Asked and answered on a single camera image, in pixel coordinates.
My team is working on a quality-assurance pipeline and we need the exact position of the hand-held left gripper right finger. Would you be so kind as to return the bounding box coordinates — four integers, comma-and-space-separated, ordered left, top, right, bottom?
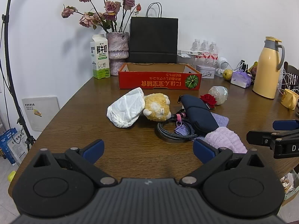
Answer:
179, 139, 267, 188

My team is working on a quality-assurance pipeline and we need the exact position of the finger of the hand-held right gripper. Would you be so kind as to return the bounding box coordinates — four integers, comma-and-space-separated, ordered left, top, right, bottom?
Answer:
273, 120, 299, 131
246, 130, 281, 146

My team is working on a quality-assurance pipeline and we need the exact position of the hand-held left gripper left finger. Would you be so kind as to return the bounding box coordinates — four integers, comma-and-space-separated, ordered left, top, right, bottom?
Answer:
33, 139, 118, 187

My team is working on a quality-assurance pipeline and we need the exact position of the pink fluffy towel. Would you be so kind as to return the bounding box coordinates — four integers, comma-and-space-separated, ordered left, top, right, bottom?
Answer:
204, 126, 247, 154

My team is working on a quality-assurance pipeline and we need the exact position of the navy zip pouch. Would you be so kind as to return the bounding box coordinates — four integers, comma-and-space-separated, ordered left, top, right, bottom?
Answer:
178, 94, 219, 136

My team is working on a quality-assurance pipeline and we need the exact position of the lavender square cloth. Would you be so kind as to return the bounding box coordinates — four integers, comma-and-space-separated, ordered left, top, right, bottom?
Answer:
211, 112, 230, 128

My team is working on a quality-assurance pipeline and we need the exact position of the black braided cable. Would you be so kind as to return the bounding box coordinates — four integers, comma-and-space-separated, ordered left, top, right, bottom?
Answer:
157, 113, 199, 142

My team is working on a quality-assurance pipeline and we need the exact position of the red artificial rose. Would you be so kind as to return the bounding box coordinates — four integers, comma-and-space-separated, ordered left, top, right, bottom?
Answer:
200, 94, 218, 110

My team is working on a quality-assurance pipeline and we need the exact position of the white bag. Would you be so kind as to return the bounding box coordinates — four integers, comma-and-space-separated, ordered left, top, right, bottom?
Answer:
107, 87, 146, 128

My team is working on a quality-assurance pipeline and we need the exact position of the iridescent plastic wrap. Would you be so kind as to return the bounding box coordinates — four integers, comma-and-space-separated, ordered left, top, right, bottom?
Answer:
208, 85, 228, 105

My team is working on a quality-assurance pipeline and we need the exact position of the yellow plush toy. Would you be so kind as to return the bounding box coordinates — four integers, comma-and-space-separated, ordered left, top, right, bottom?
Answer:
143, 93, 172, 122

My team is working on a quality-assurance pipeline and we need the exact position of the red cardboard box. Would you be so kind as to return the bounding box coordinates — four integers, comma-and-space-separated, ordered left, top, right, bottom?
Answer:
118, 63, 202, 91

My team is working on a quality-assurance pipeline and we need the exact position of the yellow mug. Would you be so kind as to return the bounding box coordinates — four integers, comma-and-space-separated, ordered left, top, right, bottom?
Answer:
280, 89, 299, 111

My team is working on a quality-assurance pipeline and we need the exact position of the printed plastic bag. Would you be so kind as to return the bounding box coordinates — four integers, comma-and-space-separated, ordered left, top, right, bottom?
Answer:
280, 170, 299, 195

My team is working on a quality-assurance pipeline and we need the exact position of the dark wooden chair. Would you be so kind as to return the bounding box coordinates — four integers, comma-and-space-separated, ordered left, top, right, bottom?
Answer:
283, 61, 299, 90

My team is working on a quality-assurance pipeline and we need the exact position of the yellow thermos jug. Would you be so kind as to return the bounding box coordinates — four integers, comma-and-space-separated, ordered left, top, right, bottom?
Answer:
252, 36, 286, 99

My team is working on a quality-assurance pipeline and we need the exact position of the purple tissue pack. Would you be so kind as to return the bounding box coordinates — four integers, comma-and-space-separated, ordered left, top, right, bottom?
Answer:
231, 71, 252, 88

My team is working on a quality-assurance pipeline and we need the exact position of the colourful snack bag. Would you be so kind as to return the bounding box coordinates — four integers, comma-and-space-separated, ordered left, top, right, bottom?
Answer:
248, 61, 259, 77

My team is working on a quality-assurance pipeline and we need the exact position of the blue printed box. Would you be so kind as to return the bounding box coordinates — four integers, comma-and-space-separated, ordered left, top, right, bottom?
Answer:
0, 127, 19, 167
10, 132, 29, 162

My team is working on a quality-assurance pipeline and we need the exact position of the white metal tin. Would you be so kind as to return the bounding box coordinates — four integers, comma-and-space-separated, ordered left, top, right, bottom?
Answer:
196, 65, 216, 78

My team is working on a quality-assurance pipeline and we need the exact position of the white round device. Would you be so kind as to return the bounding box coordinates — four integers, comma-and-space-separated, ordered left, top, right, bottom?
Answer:
216, 56, 230, 76

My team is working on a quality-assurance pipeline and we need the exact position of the white green milk carton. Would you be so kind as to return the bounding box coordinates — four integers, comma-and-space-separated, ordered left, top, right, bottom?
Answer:
90, 34, 111, 80

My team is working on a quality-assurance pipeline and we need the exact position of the long white carton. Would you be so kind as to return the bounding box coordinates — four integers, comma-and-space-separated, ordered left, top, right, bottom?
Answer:
177, 49, 204, 58

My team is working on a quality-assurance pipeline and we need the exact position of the purple stone-look vase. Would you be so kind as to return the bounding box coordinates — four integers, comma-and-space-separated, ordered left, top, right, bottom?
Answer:
106, 31, 130, 76

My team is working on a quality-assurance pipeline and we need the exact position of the black paper bag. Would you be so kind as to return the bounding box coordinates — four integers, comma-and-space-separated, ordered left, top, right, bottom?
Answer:
128, 2, 179, 64

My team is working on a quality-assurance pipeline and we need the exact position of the dried pink rose bouquet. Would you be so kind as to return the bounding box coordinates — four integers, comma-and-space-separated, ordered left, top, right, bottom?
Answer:
61, 0, 142, 33

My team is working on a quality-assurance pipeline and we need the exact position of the black lamp stand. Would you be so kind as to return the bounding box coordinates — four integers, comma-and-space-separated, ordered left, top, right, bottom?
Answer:
0, 0, 36, 152

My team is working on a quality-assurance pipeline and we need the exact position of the white cable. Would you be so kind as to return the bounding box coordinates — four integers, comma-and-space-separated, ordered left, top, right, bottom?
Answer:
277, 70, 293, 94

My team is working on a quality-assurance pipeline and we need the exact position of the white wall panel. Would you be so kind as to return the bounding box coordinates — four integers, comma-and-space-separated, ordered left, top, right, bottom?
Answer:
22, 96, 60, 132

